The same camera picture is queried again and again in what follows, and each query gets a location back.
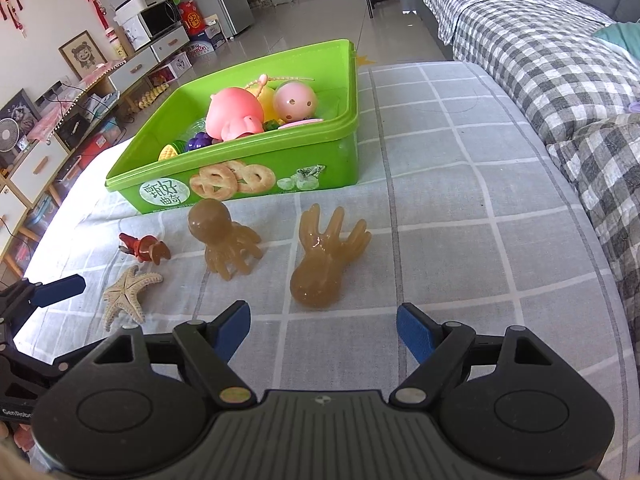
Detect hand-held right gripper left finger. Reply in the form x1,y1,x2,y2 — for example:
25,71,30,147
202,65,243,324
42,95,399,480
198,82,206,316
93,300,257,407

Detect grey checked blanket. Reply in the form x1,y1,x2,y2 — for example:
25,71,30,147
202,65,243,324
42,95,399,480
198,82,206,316
404,0,640,343

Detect brown rubber octopus toy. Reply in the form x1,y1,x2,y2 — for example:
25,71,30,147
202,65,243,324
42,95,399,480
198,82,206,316
289,204,374,310
187,199,264,281

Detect purple toy grapes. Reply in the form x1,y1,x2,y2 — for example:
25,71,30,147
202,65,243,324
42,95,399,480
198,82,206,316
184,131,212,154

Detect small white desk fan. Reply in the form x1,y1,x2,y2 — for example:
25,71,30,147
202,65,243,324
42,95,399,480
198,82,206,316
0,117,27,162

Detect pink lace cloth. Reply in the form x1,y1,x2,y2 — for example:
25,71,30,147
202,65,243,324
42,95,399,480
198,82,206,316
27,59,127,144

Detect red gift box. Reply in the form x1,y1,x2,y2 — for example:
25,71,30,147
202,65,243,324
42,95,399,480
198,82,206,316
177,0,204,37

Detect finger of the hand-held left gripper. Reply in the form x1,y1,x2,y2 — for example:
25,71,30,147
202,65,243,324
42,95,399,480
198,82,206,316
0,346,93,386
0,274,87,322

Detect pink perforated toy ball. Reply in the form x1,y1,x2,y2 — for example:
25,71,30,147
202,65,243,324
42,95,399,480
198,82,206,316
272,79,319,124

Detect dark framed picture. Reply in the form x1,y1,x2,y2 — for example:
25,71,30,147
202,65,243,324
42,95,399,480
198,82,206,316
0,88,42,134

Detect microwave oven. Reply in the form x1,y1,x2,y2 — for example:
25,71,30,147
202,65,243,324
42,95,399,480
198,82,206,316
114,0,182,41

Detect teal pillow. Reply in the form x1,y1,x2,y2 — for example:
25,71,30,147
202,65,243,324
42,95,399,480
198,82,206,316
592,22,640,69

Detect person's left hand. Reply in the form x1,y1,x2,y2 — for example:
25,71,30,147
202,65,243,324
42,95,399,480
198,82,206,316
11,422,38,455

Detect row of yellow toys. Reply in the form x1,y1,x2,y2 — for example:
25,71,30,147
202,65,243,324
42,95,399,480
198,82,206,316
134,84,172,112

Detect red toy crab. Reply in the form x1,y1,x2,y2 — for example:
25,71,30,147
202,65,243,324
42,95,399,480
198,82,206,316
118,232,172,263

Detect pink toy pig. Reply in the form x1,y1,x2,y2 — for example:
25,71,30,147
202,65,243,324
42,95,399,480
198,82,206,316
206,86,266,142

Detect pink card case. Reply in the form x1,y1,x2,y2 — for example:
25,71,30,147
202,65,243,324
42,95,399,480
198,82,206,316
275,117,326,132

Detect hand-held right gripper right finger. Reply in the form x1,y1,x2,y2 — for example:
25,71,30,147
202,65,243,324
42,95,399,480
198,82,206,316
389,302,559,407

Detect grey checked tablecloth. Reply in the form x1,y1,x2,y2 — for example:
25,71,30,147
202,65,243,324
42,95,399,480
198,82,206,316
22,60,640,480

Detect green plastic box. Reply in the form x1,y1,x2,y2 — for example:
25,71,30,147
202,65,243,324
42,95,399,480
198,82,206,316
104,38,360,215

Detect white and red carton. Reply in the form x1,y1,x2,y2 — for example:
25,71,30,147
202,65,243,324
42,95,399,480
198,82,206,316
159,52,194,82

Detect blue and white carton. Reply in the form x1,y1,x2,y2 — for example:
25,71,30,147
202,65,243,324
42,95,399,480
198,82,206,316
189,19,227,54

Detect beige toy starfish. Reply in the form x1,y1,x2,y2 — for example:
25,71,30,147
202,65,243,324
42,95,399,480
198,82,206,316
101,266,165,334

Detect framed cartoon girl picture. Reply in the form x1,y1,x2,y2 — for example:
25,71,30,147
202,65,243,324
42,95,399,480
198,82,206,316
58,30,100,80

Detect pink beaded toy string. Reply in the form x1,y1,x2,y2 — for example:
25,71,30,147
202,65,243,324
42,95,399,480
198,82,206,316
246,73,317,97

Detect yellow toy corn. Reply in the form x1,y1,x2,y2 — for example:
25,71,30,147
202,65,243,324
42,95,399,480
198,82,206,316
158,142,189,163

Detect white wooden tv cabinet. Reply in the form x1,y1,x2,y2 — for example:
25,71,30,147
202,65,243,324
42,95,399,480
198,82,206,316
0,25,192,272

